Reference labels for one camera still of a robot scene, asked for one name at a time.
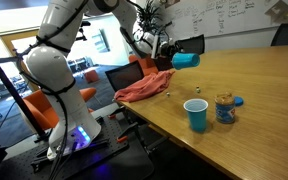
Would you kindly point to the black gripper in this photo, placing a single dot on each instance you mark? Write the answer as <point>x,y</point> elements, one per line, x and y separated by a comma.
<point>168,51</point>

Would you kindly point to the small sweet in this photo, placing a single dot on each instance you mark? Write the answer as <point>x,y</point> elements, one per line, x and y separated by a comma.
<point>168,94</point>
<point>198,89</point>

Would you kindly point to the blue plastic cup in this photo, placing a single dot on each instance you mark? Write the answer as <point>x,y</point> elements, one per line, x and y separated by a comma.
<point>196,115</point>
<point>186,61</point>

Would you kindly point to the black tripod stand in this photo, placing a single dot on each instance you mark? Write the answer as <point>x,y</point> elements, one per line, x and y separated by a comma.
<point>4,79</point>

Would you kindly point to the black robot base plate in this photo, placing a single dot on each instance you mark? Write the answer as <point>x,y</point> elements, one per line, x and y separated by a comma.
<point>124,160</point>

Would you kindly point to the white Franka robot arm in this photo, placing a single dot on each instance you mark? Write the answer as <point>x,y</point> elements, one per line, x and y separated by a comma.
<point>50,66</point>

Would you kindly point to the green potted plant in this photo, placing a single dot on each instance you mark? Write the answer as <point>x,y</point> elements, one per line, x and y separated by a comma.
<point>149,15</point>

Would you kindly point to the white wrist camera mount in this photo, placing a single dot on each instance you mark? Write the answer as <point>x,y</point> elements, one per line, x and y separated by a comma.
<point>155,46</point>

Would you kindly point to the open peanut butter jar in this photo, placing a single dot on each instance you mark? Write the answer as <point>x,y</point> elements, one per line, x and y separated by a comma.
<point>224,108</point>

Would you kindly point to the brown pennant banner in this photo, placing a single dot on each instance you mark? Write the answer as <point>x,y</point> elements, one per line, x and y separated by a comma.
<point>284,11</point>

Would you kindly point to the orange stool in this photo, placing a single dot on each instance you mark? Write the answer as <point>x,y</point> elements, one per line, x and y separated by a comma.
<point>91,76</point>

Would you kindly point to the orange sweater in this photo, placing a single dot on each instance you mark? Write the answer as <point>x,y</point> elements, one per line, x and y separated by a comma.
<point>144,87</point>

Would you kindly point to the black stand with knob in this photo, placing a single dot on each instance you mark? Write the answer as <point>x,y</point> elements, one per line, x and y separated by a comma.
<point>84,23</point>

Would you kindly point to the wall whiteboard with writing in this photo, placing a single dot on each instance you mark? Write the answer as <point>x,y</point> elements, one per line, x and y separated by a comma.
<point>244,20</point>

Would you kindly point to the blue round jar lid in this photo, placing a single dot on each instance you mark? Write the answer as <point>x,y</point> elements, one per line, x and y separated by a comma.
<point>239,100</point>

